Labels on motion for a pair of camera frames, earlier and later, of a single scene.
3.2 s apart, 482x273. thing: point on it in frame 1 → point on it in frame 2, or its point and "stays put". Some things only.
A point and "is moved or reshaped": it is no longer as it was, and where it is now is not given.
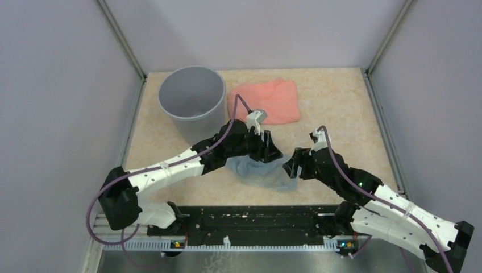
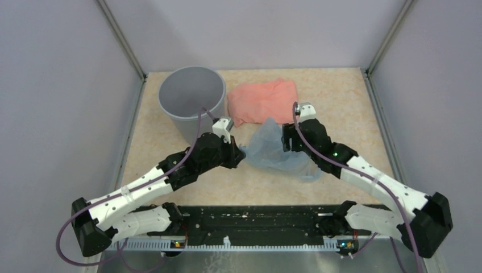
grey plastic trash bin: (193, 99) stays put
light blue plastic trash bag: (272, 174) is moved or reshaped
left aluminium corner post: (122, 39) stays put
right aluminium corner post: (407, 5) stays put
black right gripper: (301, 156) → (289, 131)
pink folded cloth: (278, 97) stays put
